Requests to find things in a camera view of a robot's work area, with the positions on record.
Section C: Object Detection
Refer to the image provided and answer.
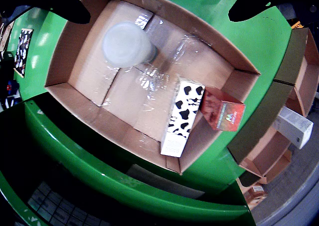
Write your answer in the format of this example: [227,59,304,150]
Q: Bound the red small carton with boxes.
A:
[199,86,246,133]

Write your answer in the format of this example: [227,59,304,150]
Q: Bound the white d'Alba carton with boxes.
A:
[273,106,315,150]

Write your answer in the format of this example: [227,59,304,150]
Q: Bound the shallow cardboard tray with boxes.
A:
[44,0,261,176]

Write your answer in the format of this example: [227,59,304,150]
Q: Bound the white bottle teal label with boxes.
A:
[102,21,158,68]

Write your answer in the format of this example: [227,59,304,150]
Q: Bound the flattened patterned carton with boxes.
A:
[13,28,34,79]

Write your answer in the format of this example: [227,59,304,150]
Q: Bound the cow print carton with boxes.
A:
[160,77,206,158]

